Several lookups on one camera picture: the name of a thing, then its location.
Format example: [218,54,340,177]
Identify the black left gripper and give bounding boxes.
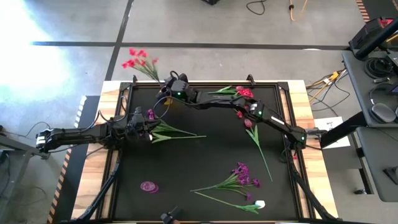
[126,107,162,142]

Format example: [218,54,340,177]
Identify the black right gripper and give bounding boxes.
[157,77,191,102]

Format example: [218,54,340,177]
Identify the small purple flower bunch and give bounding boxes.
[146,108,207,144]

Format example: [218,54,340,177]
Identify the red artificial flower bunch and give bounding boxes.
[121,47,162,85]

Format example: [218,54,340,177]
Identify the purple ribbed glass vase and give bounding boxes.
[139,180,159,194]

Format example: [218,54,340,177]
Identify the pink artificial tulip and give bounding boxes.
[207,85,245,96]
[244,118,274,182]

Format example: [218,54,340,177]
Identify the small red flower spray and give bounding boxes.
[235,88,255,119]

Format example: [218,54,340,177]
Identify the large purple flower bunch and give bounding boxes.
[190,161,261,202]

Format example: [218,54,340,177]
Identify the white artificial tulip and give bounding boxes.
[194,191,266,215]

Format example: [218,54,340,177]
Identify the black table mat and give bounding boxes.
[113,85,299,222]

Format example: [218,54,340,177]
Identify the grey metal stand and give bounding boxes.
[0,124,50,200]

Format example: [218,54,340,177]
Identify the white paper sheet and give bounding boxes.
[313,116,351,149]

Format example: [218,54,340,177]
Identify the black support beam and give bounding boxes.
[354,19,398,60]
[320,111,369,149]

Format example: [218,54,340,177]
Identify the grey desk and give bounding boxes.
[356,126,398,203]
[341,49,398,128]

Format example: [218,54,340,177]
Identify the black and red box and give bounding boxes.
[348,17,398,52]

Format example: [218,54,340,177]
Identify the grey headphones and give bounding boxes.
[369,83,398,124]

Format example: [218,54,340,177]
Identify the black table-level camera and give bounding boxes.
[160,207,183,224]

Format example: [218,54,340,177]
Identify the black cable loop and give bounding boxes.
[246,0,267,16]

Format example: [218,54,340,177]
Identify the yellow cable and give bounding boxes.
[288,0,308,22]

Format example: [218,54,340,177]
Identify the floor cable bundle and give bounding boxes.
[306,70,352,113]

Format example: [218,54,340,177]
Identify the coiled black cable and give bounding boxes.
[363,57,393,79]

